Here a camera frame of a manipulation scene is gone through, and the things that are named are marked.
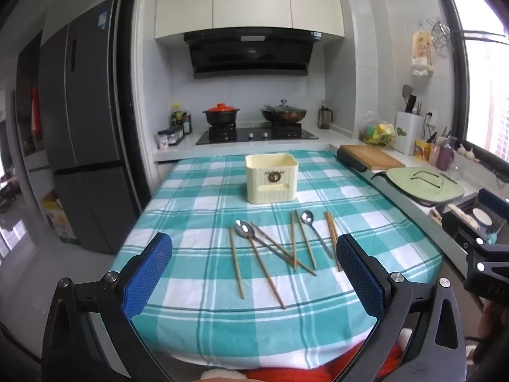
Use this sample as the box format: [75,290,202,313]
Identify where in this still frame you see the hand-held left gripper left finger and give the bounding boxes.
[42,232,173,382]

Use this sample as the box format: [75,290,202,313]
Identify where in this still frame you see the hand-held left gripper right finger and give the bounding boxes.
[336,233,468,382]

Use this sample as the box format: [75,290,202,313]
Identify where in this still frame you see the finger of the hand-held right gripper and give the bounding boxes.
[441,210,478,247]

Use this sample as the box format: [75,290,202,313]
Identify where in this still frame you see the silver metal spoon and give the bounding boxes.
[301,209,335,258]
[234,220,299,267]

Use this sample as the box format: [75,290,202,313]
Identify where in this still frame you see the cream utensil holder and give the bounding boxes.
[245,153,300,204]

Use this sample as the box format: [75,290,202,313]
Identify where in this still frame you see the person's right hand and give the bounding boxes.
[479,298,509,341]

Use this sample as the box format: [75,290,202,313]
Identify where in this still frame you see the green pan lid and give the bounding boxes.
[386,167,466,203]

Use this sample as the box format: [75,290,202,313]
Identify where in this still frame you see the teal checked tablecloth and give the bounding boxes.
[111,151,444,371]

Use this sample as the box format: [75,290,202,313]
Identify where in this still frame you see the garlic bulbs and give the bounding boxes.
[457,143,478,162]

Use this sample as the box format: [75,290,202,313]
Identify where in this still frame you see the yellow box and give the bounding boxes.
[414,139,431,162]

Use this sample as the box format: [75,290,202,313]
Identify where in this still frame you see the person's red garment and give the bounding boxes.
[199,328,416,382]

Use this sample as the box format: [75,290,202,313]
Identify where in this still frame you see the white kitchen tool holder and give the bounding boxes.
[395,85,427,156]

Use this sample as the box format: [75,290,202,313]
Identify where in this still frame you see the cardboard box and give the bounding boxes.
[40,191,76,243]

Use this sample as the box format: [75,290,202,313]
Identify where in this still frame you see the wooden cutting board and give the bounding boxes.
[340,144,406,170]

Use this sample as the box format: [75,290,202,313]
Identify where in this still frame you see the black tray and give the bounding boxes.
[336,148,368,173]

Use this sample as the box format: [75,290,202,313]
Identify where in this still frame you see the plastic bag of sponges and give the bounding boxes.
[360,121,396,146]

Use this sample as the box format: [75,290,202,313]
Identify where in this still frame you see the sauce bottles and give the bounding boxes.
[171,103,193,135]

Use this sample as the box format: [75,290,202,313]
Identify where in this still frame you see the grey refrigerator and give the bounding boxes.
[38,0,142,255]

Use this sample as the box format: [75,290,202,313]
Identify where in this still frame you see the kitchen window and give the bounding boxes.
[439,0,509,164]

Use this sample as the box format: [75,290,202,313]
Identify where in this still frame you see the black gas stove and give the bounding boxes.
[196,125,319,145]

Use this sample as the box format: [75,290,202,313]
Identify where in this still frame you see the black pot with red lid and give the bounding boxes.
[203,103,241,128]

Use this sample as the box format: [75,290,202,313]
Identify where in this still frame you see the hanging printed bag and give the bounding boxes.
[411,30,434,76]

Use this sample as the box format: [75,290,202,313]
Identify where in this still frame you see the wok with glass lid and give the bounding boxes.
[260,99,309,125]

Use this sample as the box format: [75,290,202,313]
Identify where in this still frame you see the black range hood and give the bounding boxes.
[184,30,324,79]

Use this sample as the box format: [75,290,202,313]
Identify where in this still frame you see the white wall cabinets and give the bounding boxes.
[154,0,346,41]

